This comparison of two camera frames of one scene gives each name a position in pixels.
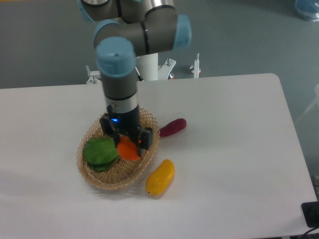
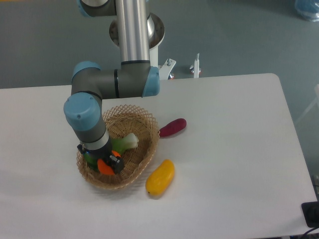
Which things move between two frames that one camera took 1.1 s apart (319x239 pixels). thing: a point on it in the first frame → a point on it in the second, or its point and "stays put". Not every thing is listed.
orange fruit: [127, 149] → [104, 167]
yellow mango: [160, 179] stays put
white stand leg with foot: [195, 67] stays put
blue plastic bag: [307, 9] stays put
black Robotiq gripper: [127, 123] → [116, 163]
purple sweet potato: [173, 127] stays put
